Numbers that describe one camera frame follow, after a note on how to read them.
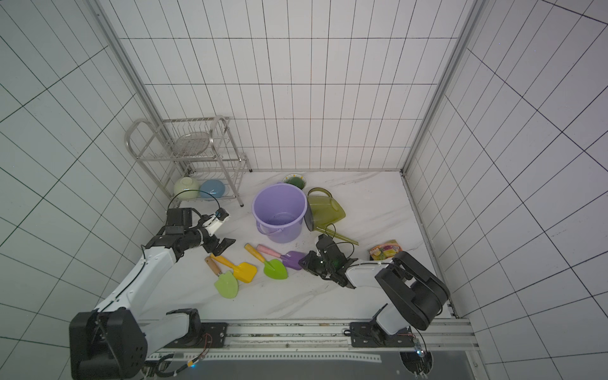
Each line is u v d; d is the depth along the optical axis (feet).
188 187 3.32
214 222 2.39
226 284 2.74
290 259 2.92
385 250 2.92
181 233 2.11
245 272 2.82
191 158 3.41
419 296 1.45
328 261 2.30
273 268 2.87
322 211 3.31
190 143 3.11
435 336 2.43
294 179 3.61
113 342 1.20
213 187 3.44
